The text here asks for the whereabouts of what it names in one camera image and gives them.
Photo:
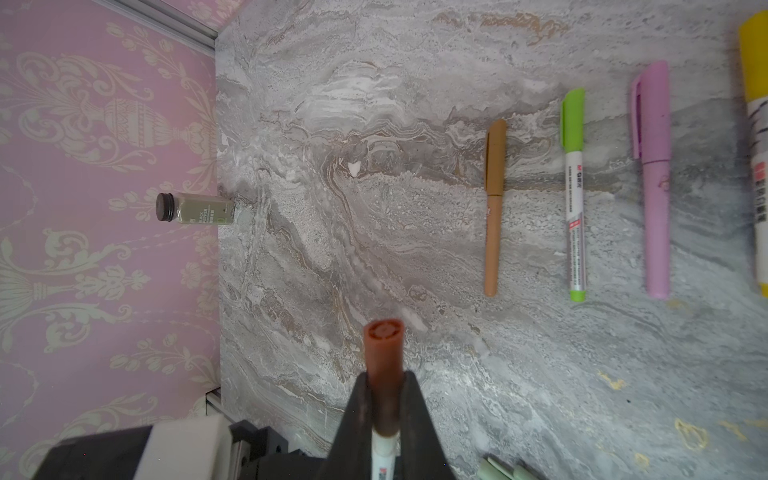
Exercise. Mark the white pen red label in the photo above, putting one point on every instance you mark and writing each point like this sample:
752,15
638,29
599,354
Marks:
384,451

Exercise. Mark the light green pen cap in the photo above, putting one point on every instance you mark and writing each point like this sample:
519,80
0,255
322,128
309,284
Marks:
572,120

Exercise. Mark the white pen yellow end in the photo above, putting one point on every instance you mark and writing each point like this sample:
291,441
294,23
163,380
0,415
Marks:
757,120

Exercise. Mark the red brown pen cap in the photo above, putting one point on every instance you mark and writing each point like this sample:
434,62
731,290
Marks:
383,351

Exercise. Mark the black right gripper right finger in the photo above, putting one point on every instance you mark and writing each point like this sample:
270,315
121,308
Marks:
422,456

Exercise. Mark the pink pen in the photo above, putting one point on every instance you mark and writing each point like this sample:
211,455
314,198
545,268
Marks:
656,179

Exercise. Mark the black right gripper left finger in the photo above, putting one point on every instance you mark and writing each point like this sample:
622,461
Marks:
350,453

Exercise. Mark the small jar black lid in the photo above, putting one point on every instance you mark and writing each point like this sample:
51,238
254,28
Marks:
194,209

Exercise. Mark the yellow pen cap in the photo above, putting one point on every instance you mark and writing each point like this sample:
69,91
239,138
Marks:
754,55

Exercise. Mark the pink pen cap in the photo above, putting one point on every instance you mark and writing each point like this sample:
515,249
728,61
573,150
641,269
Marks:
650,114

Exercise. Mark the orange brown pen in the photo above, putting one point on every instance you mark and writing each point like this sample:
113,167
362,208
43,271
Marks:
492,244

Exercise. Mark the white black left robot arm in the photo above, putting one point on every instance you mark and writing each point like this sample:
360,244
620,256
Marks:
208,447

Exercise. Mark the white pen green end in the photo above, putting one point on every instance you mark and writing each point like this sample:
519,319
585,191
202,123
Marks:
574,215

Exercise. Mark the aluminium corner frame post left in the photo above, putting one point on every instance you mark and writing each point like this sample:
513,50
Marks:
164,18

